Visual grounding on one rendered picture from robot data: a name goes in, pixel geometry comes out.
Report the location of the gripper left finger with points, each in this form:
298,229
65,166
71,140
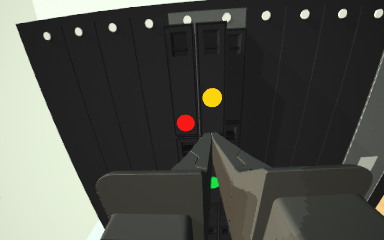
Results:
185,189

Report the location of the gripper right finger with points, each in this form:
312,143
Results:
249,187

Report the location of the black server rack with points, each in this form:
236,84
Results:
312,80

